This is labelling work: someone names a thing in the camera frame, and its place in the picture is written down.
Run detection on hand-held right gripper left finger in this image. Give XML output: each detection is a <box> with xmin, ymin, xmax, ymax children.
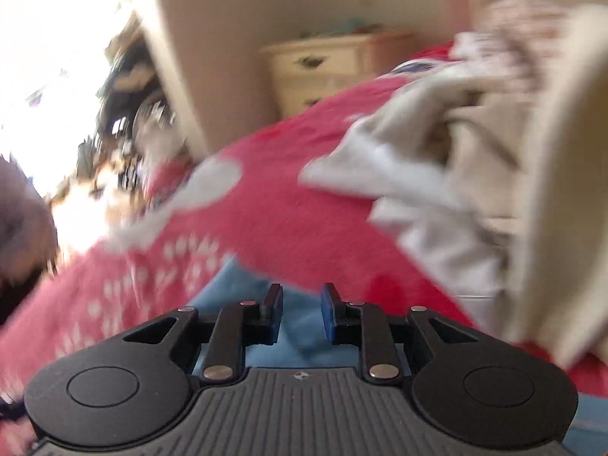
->
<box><xmin>122</xmin><ymin>283</ymin><xmax>284</xmax><ymax>385</ymax></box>

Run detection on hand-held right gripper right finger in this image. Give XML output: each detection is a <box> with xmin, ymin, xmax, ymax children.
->
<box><xmin>320</xmin><ymin>283</ymin><xmax>478</xmax><ymax>385</ymax></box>

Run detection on light blue printed t-shirt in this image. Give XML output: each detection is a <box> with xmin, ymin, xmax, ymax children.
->
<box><xmin>187</xmin><ymin>254</ymin><xmax>608</xmax><ymax>456</ymax></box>

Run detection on person's left forearm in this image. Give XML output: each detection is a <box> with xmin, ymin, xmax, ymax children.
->
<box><xmin>0</xmin><ymin>154</ymin><xmax>58</xmax><ymax>290</ymax></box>

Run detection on red floral blanket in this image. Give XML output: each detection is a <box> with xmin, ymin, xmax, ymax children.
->
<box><xmin>0</xmin><ymin>43</ymin><xmax>608</xmax><ymax>456</ymax></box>

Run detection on white thin garment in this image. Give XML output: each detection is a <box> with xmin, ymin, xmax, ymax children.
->
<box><xmin>299</xmin><ymin>114</ymin><xmax>523</xmax><ymax>340</ymax></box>

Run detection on cream nightstand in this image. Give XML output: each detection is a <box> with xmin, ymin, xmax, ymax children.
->
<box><xmin>259</xmin><ymin>31</ymin><xmax>414</xmax><ymax>119</ymax></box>

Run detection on wheelchair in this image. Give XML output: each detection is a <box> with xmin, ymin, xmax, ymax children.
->
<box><xmin>95</xmin><ymin>47</ymin><xmax>191</xmax><ymax>186</ymax></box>

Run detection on beige garment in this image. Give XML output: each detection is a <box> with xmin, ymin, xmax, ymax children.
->
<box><xmin>380</xmin><ymin>59</ymin><xmax>537</xmax><ymax>233</ymax></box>

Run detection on pink houndstooth garment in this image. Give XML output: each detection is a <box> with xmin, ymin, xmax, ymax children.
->
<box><xmin>451</xmin><ymin>0</ymin><xmax>571</xmax><ymax>86</ymax></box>

